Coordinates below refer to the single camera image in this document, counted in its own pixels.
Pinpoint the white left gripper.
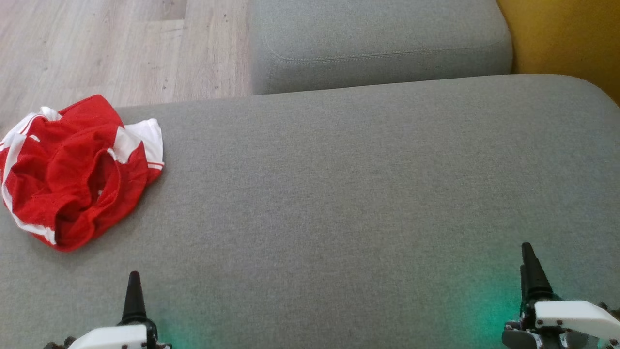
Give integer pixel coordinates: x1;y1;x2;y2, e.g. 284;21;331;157
68;271;171;349

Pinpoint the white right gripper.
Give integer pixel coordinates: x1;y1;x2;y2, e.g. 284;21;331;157
503;242;620;349

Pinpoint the red jersey with number 23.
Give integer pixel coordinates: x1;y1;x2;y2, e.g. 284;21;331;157
0;95;165;204

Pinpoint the large grey sofa seat cushion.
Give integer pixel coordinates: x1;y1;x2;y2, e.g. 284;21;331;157
0;74;620;349

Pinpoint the small grey sofa cushion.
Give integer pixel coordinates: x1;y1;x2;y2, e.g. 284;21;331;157
248;0;514;95

